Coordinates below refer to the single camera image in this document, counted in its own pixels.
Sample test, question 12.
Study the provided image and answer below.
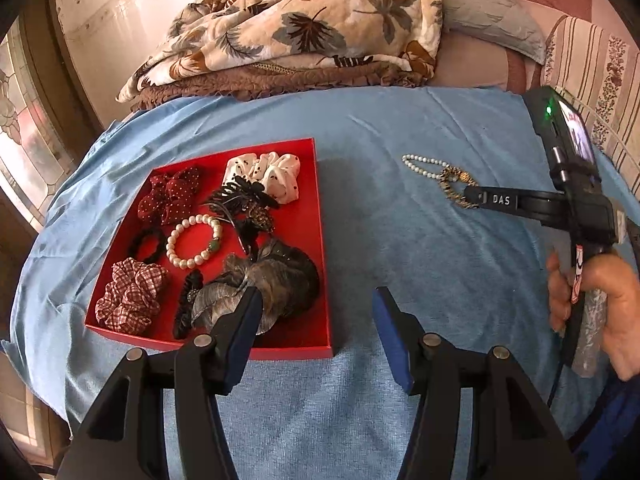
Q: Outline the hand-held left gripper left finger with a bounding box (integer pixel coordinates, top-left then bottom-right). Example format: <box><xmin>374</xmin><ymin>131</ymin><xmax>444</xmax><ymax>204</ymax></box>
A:
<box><xmin>60</xmin><ymin>287</ymin><xmax>266</xmax><ymax>480</ymax></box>

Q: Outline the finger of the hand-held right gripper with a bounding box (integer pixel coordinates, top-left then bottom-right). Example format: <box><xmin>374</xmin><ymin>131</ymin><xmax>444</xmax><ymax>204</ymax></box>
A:
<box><xmin>462</xmin><ymin>185</ymin><xmax>572</xmax><ymax>223</ymax></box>

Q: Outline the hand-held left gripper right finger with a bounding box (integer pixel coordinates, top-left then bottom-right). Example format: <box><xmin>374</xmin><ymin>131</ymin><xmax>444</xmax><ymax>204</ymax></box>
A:
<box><xmin>372</xmin><ymin>286</ymin><xmax>576</xmax><ymax>480</ymax></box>

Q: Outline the gold chain necklace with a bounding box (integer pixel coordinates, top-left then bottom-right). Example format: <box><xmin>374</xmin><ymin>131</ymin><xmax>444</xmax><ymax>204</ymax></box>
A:
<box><xmin>439</xmin><ymin>165</ymin><xmax>481</xmax><ymax>210</ymax></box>

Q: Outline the grey brown fabric flower clip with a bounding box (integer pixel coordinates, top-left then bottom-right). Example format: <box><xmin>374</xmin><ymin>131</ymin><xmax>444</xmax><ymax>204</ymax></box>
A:
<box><xmin>190</xmin><ymin>237</ymin><xmax>321</xmax><ymax>334</ymax></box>

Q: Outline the black beaded hair tie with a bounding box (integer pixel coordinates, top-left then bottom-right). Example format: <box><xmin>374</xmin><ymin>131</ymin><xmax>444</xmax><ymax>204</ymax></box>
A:
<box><xmin>172</xmin><ymin>269</ymin><xmax>205</xmax><ymax>339</ymax></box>

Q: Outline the red checked scrunchie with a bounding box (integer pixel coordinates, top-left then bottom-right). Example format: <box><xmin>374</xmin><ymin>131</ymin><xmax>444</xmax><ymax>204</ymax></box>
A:
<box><xmin>95</xmin><ymin>257</ymin><xmax>170</xmax><ymax>335</ymax></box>

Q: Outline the red box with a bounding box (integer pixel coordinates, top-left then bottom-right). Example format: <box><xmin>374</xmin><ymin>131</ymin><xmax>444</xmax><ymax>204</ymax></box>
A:
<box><xmin>84</xmin><ymin>137</ymin><xmax>335</xmax><ymax>361</ymax></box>

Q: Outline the black feather hair clip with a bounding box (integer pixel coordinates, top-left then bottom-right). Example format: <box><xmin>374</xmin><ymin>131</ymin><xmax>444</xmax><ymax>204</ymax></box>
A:
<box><xmin>202</xmin><ymin>176</ymin><xmax>281</xmax><ymax>212</ymax></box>

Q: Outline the person's right hand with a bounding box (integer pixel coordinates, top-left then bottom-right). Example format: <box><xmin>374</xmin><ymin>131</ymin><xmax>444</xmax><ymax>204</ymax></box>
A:
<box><xmin>546</xmin><ymin>250</ymin><xmax>640</xmax><ymax>382</ymax></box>

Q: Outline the brown beaded brooch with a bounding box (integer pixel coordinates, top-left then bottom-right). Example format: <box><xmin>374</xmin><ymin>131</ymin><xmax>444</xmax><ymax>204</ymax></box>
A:
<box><xmin>240</xmin><ymin>205</ymin><xmax>275</xmax><ymax>234</ymax></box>

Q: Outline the pink sofa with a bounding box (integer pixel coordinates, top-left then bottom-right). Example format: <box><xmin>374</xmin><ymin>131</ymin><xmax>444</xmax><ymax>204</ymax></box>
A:
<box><xmin>432</xmin><ymin>0</ymin><xmax>606</xmax><ymax>95</ymax></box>

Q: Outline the striped floral cushion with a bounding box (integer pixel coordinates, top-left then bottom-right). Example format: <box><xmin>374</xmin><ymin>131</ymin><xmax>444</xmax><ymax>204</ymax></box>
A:
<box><xmin>540</xmin><ymin>15</ymin><xmax>640</xmax><ymax>173</ymax></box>

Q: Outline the dark red dotted scrunchie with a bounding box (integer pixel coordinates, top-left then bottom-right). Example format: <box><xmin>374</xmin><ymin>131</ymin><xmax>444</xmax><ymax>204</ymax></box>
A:
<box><xmin>137</xmin><ymin>166</ymin><xmax>203</xmax><ymax>224</ymax></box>

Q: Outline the white dotted scrunchie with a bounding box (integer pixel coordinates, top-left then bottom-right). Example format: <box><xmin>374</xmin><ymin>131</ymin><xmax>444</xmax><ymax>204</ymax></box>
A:
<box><xmin>222</xmin><ymin>150</ymin><xmax>302</xmax><ymax>205</ymax></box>

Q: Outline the grey pillow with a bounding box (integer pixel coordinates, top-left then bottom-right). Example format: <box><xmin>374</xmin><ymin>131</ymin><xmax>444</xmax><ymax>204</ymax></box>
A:
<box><xmin>440</xmin><ymin>0</ymin><xmax>548</xmax><ymax>66</ymax></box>

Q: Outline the person's blue clothing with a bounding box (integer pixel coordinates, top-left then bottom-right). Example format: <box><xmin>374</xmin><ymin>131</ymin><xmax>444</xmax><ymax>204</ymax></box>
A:
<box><xmin>570</xmin><ymin>379</ymin><xmax>640</xmax><ymax>480</ymax></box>

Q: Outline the brown quilted blanket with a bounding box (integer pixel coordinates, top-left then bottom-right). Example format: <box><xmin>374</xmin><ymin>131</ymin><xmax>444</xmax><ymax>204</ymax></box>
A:
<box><xmin>130</xmin><ymin>57</ymin><xmax>437</xmax><ymax>112</ymax></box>

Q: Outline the leaf print blanket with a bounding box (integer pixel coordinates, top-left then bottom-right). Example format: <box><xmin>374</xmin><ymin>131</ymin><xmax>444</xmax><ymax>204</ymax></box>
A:
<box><xmin>117</xmin><ymin>0</ymin><xmax>446</xmax><ymax>103</ymax></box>

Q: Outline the stained glass window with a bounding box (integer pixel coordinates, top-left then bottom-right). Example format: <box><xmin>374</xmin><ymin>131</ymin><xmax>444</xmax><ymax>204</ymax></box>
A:
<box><xmin>0</xmin><ymin>25</ymin><xmax>97</xmax><ymax>223</ymax></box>

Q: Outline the pearl necklace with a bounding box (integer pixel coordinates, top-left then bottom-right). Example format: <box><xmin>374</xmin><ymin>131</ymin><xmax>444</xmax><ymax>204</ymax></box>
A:
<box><xmin>402</xmin><ymin>154</ymin><xmax>452</xmax><ymax>181</ymax></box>

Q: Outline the pearl bracelet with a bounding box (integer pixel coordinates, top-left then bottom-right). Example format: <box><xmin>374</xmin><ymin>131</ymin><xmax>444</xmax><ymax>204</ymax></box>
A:
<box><xmin>166</xmin><ymin>214</ymin><xmax>224</xmax><ymax>270</ymax></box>

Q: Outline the black cable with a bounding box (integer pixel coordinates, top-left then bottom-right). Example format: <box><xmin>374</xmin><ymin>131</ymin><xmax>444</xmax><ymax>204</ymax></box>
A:
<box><xmin>546</xmin><ymin>352</ymin><xmax>568</xmax><ymax>408</ymax></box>

